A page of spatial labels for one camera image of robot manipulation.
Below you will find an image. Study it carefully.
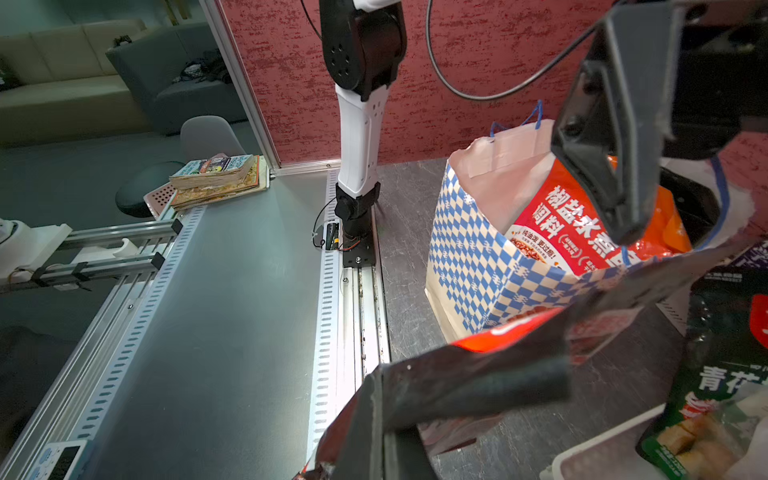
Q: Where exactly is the blue checkered paper bag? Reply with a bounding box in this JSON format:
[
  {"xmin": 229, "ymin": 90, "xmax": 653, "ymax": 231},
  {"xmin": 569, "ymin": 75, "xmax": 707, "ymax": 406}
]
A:
[{"xmin": 426, "ymin": 107, "xmax": 755, "ymax": 342}]

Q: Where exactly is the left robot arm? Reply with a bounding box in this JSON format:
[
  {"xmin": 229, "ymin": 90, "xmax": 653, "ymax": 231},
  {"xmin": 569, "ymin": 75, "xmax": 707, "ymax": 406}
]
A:
[{"xmin": 318, "ymin": 1, "xmax": 767, "ymax": 246}]

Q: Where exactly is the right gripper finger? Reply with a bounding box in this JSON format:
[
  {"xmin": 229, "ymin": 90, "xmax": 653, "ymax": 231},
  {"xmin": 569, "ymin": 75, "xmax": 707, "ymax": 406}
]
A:
[{"xmin": 344, "ymin": 369, "xmax": 438, "ymax": 479}]

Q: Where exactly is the stack of magazines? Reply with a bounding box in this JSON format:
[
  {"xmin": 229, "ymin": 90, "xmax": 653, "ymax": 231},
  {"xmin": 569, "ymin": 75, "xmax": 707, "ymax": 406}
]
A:
[{"xmin": 169, "ymin": 153, "xmax": 270, "ymax": 211}]

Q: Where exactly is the black red condiment packet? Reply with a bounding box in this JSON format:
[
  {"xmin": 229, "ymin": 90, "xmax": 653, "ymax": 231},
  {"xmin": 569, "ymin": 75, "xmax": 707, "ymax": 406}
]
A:
[{"xmin": 636, "ymin": 267, "xmax": 767, "ymax": 479}]

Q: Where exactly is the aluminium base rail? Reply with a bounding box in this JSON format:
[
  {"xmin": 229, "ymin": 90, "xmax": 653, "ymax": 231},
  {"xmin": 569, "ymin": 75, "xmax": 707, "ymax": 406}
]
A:
[{"xmin": 1, "ymin": 171, "xmax": 388, "ymax": 479}]

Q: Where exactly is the dark condiment packet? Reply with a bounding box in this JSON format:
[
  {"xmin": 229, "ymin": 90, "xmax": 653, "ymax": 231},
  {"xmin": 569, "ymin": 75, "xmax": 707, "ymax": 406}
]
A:
[{"xmin": 296, "ymin": 239, "xmax": 755, "ymax": 479}]

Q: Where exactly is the orange condiment packet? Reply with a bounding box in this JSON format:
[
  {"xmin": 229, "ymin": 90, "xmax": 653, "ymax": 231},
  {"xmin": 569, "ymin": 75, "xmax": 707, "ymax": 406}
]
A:
[{"xmin": 506, "ymin": 161, "xmax": 692, "ymax": 276}]

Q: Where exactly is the grey chair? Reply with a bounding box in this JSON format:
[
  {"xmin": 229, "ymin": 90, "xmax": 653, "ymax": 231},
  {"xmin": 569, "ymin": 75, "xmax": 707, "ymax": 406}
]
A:
[{"xmin": 115, "ymin": 115, "xmax": 246, "ymax": 218}]

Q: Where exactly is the beige sofa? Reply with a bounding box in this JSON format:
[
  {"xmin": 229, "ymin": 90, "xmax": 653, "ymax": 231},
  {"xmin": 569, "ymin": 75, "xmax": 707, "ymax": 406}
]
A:
[{"xmin": 1, "ymin": 19, "xmax": 151, "ymax": 147}]

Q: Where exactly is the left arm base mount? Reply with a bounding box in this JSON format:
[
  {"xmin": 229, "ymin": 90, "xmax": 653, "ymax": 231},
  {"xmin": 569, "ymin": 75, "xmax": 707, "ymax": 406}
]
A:
[{"xmin": 311, "ymin": 196, "xmax": 377, "ymax": 268}]

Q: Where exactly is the left corner metal post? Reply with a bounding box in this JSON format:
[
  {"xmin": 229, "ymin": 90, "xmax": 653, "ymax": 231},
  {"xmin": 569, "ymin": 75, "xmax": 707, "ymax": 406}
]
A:
[{"xmin": 199, "ymin": 0, "xmax": 281, "ymax": 172}]

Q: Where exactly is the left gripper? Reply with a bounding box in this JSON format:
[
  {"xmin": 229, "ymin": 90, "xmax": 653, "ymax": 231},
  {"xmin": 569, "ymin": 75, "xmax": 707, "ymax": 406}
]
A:
[{"xmin": 551, "ymin": 1, "xmax": 767, "ymax": 245}]

